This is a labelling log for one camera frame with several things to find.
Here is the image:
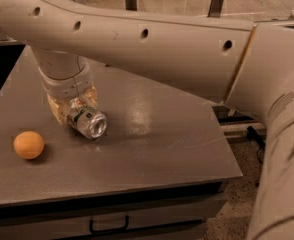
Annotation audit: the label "silver 7up soda can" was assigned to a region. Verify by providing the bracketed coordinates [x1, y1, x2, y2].
[67, 98, 107, 139]

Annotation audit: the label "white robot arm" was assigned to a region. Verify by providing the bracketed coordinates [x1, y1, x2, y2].
[0, 0, 294, 240]

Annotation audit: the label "grey table drawer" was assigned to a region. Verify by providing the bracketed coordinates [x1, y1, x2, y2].
[0, 193, 226, 240]

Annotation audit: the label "orange fruit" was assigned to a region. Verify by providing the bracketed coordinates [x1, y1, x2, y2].
[14, 131, 45, 160]

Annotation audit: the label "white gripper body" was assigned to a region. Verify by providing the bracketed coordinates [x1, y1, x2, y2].
[41, 63, 93, 99]

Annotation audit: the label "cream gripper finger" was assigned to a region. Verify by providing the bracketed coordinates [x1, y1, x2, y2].
[80, 86, 98, 108]
[47, 95, 69, 126]

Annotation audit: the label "black stand leg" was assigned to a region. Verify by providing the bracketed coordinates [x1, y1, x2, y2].
[246, 126, 266, 150]

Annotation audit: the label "grey metal post right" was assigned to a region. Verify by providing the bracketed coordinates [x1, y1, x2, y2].
[208, 0, 224, 18]

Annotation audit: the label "black drawer handle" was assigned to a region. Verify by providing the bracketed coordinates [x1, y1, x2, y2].
[89, 215, 129, 236]

